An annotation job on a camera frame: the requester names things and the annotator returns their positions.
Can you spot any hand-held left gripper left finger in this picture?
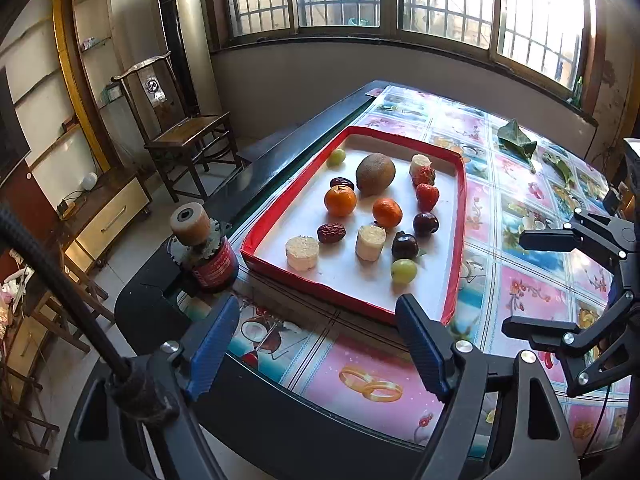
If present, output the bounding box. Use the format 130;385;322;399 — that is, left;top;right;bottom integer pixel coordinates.
50;294;241;480

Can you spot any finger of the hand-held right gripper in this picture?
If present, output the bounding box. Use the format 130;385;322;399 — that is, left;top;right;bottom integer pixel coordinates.
519;209;633;262
501;290;633;400

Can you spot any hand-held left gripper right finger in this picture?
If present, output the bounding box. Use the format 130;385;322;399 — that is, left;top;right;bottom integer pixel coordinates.
395;294;583;480

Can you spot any black cherry with leaf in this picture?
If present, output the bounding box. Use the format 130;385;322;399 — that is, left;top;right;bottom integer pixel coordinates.
391;231;428;261

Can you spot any red rimmed white tray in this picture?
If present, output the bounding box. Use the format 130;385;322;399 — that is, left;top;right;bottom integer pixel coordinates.
240;126;468;328

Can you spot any cut banana piece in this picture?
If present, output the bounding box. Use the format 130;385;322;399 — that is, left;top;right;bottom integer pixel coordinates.
355;225;387;262

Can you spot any dark purple plum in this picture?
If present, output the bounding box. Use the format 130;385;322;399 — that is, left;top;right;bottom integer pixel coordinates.
412;211;440;236

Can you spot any mandarin orange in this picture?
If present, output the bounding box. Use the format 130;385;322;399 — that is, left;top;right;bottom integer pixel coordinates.
324;185;358;218
372;197;404;228

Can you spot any brown kiwi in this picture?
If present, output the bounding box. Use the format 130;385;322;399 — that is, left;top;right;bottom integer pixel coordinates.
355;153;397;197

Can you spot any fruit printed tablecloth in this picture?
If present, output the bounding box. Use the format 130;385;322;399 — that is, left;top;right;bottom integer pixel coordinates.
177;85;640;461

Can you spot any green leaf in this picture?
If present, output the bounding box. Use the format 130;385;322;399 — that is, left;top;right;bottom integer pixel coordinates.
542;152;576;191
496;119;538;173

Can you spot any small black box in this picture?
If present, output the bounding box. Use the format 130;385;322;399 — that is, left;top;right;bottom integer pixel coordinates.
602;182;632;213

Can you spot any red can with tan spool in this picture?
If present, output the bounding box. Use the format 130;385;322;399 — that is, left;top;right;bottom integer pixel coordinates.
167;202;240;295

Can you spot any wooden stool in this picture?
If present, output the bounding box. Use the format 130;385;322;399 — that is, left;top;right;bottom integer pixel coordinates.
20;240;118;356

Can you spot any wooden drawer cabinet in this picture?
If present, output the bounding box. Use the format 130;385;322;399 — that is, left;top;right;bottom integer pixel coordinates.
57;165;153;273

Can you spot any wooden chair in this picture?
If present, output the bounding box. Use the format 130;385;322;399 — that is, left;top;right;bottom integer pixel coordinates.
111;51;246;203

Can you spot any dark television screen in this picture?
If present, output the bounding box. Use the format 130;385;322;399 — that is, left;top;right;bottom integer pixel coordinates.
0;67;32;188

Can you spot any tall standing air conditioner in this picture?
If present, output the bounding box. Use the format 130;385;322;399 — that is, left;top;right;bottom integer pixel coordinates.
148;0;223;118

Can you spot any black cable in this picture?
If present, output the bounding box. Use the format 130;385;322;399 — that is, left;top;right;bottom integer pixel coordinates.
0;202;181;480

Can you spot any gold framed wall shelf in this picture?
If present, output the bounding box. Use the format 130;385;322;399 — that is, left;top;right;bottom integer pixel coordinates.
50;0;131;173

